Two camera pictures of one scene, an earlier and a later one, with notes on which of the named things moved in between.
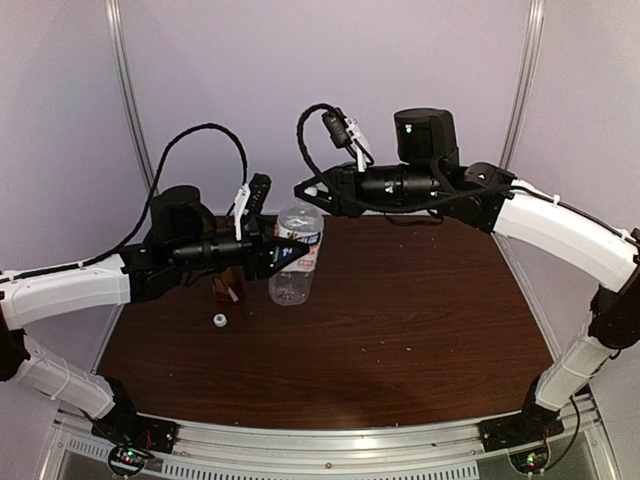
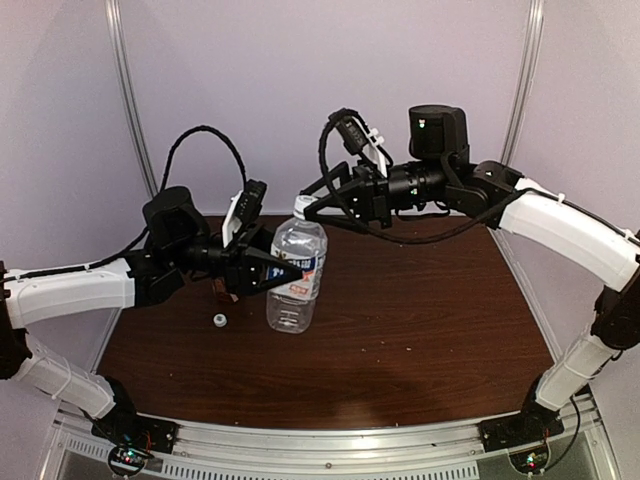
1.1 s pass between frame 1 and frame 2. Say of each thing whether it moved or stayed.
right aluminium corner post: stayed
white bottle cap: stayed
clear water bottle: moved
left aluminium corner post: stayed
